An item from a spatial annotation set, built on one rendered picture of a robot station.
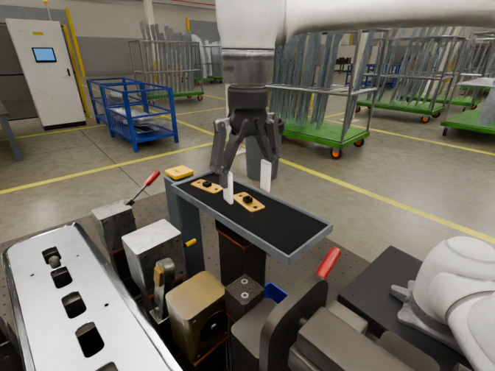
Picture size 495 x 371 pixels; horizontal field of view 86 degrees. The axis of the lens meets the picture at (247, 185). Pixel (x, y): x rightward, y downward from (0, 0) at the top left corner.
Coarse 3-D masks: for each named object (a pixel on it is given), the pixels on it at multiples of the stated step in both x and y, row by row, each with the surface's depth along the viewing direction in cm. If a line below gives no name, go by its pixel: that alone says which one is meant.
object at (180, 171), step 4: (172, 168) 77; (176, 168) 77; (180, 168) 77; (184, 168) 77; (188, 168) 77; (168, 172) 74; (172, 172) 74; (176, 172) 74; (180, 172) 74; (184, 172) 74; (188, 172) 74; (192, 172) 75; (172, 176) 73; (176, 176) 72; (180, 176) 73; (184, 176) 74
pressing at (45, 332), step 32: (32, 256) 67; (64, 256) 67; (96, 256) 66; (32, 288) 58; (64, 288) 58; (96, 288) 58; (32, 320) 51; (64, 320) 51; (96, 320) 51; (128, 320) 51; (32, 352) 45; (64, 352) 45; (128, 352) 45; (160, 352) 45
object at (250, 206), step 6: (234, 198) 60; (240, 198) 60; (246, 198) 59; (252, 198) 58; (240, 204) 58; (246, 204) 58; (252, 204) 58; (258, 204) 58; (252, 210) 56; (258, 210) 56
